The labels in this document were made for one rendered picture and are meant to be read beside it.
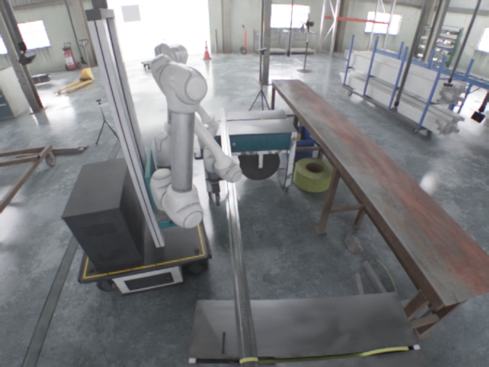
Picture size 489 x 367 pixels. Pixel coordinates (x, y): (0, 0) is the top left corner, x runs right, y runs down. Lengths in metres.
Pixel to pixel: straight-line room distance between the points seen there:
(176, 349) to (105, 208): 1.01
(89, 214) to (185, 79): 0.95
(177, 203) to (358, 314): 0.93
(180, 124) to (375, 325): 1.14
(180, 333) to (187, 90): 1.53
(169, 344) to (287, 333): 1.01
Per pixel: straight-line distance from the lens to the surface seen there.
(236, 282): 1.13
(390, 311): 1.25
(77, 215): 1.56
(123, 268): 1.87
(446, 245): 1.57
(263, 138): 2.32
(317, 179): 2.71
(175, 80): 0.97
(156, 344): 1.90
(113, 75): 1.26
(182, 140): 1.06
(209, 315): 1.10
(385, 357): 1.16
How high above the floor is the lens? 1.74
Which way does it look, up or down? 38 degrees down
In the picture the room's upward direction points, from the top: straight up
